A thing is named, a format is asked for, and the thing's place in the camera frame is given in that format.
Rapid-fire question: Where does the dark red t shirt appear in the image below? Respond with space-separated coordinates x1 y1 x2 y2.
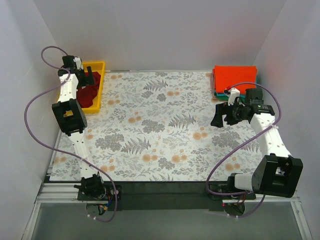
76 71 101 108

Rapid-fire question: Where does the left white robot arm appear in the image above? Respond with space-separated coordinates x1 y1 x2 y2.
52 55 107 200

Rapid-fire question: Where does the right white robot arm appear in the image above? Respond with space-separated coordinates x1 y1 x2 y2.
205 86 303 199

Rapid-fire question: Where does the green folded t shirt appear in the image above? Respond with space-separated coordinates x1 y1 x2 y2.
213 93 229 101

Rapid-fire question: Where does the yellow plastic tray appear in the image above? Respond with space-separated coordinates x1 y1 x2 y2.
51 61 105 116

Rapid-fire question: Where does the pink folded t shirt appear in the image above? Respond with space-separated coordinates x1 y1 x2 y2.
210 73 216 95

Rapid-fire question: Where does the orange folded t shirt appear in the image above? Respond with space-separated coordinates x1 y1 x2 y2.
212 65 258 94

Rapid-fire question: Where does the floral table mat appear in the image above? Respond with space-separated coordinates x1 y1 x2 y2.
49 70 276 182

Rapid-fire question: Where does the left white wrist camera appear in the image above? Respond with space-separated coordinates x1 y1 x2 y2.
73 56 84 71

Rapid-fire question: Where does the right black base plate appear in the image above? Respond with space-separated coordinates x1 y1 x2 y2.
204 183 256 201

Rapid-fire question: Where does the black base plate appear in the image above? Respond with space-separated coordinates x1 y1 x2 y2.
204 183 256 201
73 183 123 201

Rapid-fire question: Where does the aluminium rail frame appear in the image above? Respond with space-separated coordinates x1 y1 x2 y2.
23 124 313 240

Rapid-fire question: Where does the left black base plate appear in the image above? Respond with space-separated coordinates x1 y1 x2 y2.
73 183 123 201

